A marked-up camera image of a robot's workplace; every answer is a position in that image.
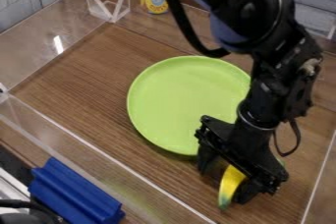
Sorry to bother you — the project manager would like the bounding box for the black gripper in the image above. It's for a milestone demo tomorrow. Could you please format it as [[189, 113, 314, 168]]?
[[194, 115, 289, 204]]

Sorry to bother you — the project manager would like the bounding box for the yellow banana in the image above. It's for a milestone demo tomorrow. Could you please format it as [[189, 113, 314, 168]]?
[[217, 165, 246, 209]]

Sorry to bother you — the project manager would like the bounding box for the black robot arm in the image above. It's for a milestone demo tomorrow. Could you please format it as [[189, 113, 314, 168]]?
[[166, 0, 322, 208]]

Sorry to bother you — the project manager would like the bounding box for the green plate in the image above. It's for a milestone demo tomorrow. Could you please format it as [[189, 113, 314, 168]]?
[[126, 56, 249, 156]]

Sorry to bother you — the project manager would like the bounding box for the blue plastic clamp block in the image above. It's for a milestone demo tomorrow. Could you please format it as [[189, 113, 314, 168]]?
[[29, 157, 125, 224]]

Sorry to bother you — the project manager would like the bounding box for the clear acrylic enclosure wall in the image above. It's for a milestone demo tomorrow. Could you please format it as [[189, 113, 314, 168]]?
[[0, 0, 336, 224]]

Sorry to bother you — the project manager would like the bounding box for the black cable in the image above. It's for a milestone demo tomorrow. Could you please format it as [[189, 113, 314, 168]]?
[[0, 197, 62, 224]]

